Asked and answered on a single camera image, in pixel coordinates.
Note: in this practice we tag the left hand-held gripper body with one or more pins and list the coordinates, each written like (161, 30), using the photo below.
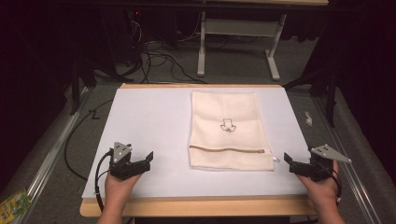
(120, 168)

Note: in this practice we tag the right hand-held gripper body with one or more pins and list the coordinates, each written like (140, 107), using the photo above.
(320, 168)

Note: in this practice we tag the cream zippered mesh bag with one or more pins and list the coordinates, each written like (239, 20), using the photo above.
(230, 137)

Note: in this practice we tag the person's left hand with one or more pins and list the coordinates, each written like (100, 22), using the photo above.
(120, 188)

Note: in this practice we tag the person's right hand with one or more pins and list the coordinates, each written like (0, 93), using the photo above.
(322, 189)

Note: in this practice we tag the white table mat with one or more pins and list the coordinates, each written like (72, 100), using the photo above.
(155, 124)

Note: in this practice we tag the small clear plastic scrap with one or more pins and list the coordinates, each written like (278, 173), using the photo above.
(308, 118)

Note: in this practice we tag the wooden table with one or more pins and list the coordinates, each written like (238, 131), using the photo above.
(202, 207)

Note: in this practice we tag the black stand legs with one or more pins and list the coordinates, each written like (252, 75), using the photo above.
(327, 87)
(81, 77)

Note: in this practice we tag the green yellow packet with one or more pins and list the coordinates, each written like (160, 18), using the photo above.
(14, 206)

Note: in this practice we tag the metal floor rail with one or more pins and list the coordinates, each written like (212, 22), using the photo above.
(348, 155)
(51, 155)

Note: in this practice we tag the white metal desk frame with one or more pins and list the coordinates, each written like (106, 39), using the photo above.
(239, 28)

